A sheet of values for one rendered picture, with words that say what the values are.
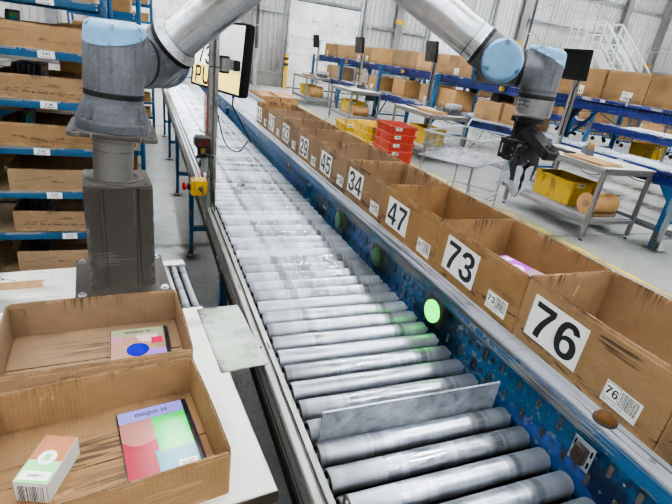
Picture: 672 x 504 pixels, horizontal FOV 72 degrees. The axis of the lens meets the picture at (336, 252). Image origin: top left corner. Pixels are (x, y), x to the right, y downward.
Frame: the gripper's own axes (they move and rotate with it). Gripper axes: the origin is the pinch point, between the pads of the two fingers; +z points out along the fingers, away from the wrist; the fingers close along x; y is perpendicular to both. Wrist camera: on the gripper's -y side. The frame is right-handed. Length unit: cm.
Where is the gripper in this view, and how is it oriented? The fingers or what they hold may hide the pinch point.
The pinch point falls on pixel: (516, 193)
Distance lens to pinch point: 137.9
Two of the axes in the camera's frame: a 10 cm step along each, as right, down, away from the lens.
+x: -9.1, 0.6, -4.1
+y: -4.0, -4.0, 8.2
